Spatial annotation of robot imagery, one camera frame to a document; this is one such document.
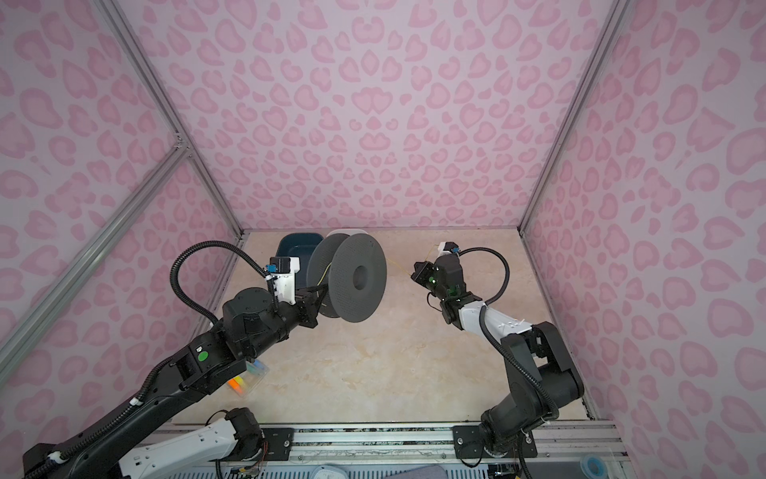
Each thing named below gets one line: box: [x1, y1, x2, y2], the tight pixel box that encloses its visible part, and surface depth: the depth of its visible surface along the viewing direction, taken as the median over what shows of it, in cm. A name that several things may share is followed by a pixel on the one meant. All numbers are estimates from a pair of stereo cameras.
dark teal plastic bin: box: [275, 232, 325, 266], surface depth 113 cm
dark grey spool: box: [306, 233, 388, 324], surface depth 67 cm
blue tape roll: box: [580, 453, 609, 479], surface depth 71 cm
